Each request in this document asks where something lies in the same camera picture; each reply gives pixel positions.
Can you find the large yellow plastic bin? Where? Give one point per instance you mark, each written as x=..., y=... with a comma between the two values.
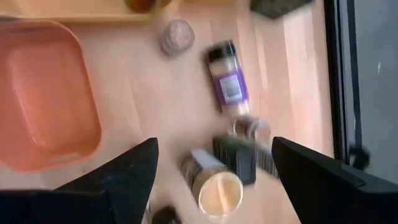
x=62, y=9

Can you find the orange plastic bin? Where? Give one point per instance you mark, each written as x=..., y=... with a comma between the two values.
x=46, y=93

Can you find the green spice tin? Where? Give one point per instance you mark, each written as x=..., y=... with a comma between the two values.
x=237, y=161

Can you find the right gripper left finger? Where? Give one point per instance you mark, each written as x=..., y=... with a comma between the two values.
x=124, y=186

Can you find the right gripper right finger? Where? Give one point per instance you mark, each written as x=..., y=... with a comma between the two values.
x=326, y=193

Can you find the black table frame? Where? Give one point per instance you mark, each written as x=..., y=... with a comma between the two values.
x=334, y=77

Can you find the tan-lid spice jar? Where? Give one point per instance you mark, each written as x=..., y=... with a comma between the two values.
x=217, y=193

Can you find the small corked glass jar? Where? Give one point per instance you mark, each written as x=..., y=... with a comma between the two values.
x=248, y=127
x=177, y=37

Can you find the purple label spice jar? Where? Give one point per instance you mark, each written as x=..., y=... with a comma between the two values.
x=230, y=87

